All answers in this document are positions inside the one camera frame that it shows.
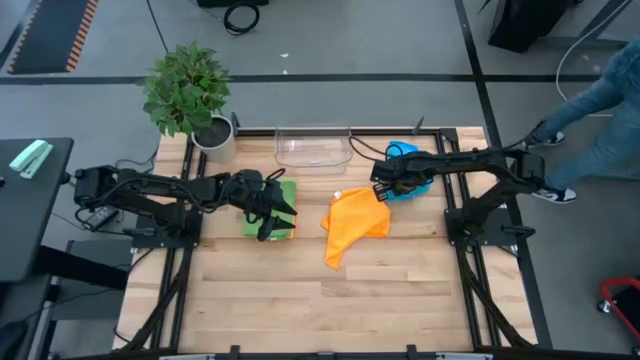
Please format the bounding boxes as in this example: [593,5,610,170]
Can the black power adapter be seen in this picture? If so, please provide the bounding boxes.
[81,204,120,233]

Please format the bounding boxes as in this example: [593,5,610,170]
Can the coiled black floor cable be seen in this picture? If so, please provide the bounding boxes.
[223,2,261,36]

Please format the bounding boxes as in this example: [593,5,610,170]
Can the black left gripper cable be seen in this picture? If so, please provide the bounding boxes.
[244,167,288,225]

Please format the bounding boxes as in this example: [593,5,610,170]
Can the clear plastic bin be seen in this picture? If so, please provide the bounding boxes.
[274,119,354,176]

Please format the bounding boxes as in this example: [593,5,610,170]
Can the green microfiber towel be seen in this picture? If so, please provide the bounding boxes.
[243,178,298,241]

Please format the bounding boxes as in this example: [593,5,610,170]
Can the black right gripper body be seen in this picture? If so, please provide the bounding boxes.
[370,152,437,197]

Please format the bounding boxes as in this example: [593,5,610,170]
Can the green leafy plant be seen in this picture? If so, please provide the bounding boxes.
[142,41,232,137]

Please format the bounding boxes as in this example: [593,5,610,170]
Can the person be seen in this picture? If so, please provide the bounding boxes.
[523,37,640,205]

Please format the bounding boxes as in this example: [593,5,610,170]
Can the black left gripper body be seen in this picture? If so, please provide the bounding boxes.
[228,168,284,222]

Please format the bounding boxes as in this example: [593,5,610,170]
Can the black metal table frame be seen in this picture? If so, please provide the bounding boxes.
[112,112,554,360]

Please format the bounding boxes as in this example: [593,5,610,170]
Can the white plant pot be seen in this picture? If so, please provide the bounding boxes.
[191,114,237,164]

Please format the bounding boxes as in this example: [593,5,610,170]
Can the red framed black cart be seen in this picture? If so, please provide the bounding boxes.
[595,276,640,344]

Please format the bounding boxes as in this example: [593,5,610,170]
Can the black orange-edged floor mat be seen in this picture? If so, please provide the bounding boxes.
[7,0,100,75]

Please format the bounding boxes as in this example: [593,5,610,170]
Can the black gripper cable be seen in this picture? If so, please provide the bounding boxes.
[244,167,288,225]
[348,135,397,164]

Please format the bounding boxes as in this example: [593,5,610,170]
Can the black floor cabinet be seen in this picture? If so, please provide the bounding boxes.
[487,0,584,55]

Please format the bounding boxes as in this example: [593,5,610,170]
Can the blue microfiber towel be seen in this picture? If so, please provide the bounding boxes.
[383,140,434,203]

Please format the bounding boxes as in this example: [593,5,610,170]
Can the black side desk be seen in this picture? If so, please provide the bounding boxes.
[0,137,75,284]

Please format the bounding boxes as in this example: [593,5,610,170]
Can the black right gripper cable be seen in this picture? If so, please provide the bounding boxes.
[348,135,397,164]

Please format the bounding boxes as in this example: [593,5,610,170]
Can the white floor cable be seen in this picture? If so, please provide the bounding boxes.
[554,19,626,119]

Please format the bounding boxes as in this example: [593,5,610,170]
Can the mint green stapler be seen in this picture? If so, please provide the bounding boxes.
[8,139,55,180]

